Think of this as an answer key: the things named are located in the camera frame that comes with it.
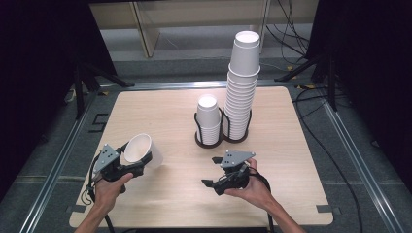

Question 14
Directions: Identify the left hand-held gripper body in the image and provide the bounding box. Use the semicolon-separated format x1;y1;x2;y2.
92;143;146;183

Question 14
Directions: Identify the long black floor cable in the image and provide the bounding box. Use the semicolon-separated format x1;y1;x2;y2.
292;85;364;233

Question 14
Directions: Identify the light wooden shelf unit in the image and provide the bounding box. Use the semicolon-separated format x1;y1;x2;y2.
88;0;320;60

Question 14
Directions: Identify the tall stack of white paper cups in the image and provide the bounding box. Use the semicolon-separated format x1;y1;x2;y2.
222;70;260;142

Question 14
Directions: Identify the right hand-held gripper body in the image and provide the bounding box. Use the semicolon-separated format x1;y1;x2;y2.
212;150;257;196

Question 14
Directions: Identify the black wire cup holder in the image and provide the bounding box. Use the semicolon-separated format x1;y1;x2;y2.
193;108;253;150

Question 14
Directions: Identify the hand-held gripper black cable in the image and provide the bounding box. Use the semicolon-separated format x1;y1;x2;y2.
248;173;276;233
80;151;117;233

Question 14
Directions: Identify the person's left hand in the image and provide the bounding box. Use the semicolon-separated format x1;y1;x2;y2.
93;172;134;216

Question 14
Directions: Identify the bundle of black cables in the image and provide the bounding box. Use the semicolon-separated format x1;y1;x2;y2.
264;0;311;66

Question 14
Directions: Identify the right hand-held gripper black cable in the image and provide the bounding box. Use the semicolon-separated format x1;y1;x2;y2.
248;173;276;233

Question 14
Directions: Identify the metal floor rail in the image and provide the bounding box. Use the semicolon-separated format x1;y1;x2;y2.
18;90;100;233
320;100;406;233
99;79;303;92

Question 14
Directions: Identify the short stack of white paper cups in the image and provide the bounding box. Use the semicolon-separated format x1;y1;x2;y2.
195;93;223;146

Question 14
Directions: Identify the person's right hand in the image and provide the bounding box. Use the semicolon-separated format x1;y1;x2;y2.
223;157;275;211

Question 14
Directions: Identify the black curtain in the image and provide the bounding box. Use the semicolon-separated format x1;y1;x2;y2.
305;0;412;187
0;0;119;202

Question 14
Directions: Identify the black metal stand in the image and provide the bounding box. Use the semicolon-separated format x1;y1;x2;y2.
274;52;338;113
72;61;136;121

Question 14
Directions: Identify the left hand-held gripper black cable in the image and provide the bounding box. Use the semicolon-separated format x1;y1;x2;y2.
80;151;117;233

